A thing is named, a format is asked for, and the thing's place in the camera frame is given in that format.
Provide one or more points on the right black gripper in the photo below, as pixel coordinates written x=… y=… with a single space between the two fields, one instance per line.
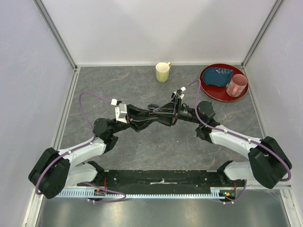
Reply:
x=170 y=108

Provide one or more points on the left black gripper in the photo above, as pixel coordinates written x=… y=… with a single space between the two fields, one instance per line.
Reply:
x=134 y=118

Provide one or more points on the black earbud charging case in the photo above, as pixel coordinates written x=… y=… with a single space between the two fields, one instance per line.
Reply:
x=152 y=106

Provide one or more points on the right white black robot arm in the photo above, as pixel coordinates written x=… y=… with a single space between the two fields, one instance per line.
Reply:
x=266 y=162

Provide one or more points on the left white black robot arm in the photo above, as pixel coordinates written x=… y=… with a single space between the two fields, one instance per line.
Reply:
x=57 y=169

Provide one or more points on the yellow green mug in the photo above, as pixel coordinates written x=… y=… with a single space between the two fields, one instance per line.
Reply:
x=162 y=71

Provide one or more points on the red round tray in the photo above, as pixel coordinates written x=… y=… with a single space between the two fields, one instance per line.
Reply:
x=219 y=93

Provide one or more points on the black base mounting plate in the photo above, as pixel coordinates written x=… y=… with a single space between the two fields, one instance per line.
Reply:
x=163 y=181

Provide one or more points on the blue ceramic plate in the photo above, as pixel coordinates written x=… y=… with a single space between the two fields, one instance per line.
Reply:
x=217 y=76

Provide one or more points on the pink patterned cup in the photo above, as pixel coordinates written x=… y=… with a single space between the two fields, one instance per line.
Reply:
x=236 y=85

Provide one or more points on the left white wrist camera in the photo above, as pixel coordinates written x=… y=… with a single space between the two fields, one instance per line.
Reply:
x=120 y=110

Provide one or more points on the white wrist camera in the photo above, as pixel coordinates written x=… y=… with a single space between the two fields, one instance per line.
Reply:
x=178 y=94
x=120 y=110

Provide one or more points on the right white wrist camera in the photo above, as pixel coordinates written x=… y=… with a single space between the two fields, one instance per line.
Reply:
x=178 y=94

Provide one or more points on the light blue cable duct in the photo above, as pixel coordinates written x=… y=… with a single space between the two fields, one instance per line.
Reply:
x=93 y=193

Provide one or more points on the left aluminium frame post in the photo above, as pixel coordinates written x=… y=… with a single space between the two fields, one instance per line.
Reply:
x=55 y=32

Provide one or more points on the aluminium frame post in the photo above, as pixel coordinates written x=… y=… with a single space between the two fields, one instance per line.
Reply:
x=265 y=26
x=55 y=32

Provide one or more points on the right aluminium frame post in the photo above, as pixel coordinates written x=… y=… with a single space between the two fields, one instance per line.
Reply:
x=265 y=26

